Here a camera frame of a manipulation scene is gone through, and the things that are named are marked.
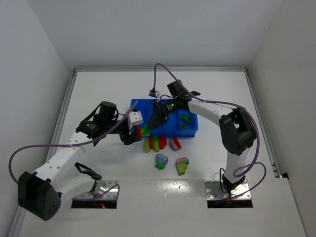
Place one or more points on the purple paw print lego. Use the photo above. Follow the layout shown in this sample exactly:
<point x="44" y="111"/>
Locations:
<point x="161" y="161"/>

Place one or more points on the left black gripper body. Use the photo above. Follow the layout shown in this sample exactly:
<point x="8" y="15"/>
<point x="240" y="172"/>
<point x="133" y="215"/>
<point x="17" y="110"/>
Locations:
<point x="127" y="138"/>

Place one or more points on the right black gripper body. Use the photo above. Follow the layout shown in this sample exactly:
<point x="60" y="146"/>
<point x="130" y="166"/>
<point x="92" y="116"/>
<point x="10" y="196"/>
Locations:
<point x="161" y="111"/>

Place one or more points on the red lego piece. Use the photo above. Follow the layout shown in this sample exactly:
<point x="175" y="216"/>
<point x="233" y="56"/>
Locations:
<point x="139" y="132"/>

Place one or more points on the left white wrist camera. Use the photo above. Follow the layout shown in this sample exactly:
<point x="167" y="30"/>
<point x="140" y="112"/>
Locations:
<point x="134" y="118"/>

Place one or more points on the blue divided plastic bin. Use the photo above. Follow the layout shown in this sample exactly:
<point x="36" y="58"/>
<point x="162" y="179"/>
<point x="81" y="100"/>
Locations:
<point x="171" y="128"/>

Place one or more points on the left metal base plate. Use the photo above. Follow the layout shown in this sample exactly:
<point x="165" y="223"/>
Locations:
<point x="104" y="196"/>

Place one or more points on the green square lego brick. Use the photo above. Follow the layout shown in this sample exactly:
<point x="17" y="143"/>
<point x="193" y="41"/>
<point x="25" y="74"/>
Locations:
<point x="183" y="126"/>

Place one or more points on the metal base plate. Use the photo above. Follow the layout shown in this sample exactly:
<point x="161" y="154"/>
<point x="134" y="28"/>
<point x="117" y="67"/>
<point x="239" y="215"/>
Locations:
<point x="104" y="196"/>
<point x="240" y="197"/>

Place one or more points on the striped red green lego stack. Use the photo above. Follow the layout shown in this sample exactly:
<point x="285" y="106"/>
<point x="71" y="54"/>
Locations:
<point x="155" y="143"/>

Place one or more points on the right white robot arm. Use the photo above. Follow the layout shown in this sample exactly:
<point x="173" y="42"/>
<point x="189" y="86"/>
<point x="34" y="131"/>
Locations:
<point x="238" y="131"/>

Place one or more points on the red purple rounded lego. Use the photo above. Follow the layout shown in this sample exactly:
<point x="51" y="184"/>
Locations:
<point x="175" y="144"/>

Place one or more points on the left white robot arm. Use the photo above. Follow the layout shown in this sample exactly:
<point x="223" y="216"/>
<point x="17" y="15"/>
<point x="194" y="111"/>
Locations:
<point x="63" y="177"/>

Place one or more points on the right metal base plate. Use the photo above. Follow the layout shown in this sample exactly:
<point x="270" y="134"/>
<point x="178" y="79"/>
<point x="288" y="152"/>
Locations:
<point x="240" y="197"/>

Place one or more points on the green lego cluster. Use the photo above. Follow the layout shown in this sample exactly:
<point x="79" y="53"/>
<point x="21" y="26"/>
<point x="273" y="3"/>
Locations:
<point x="145" y="131"/>

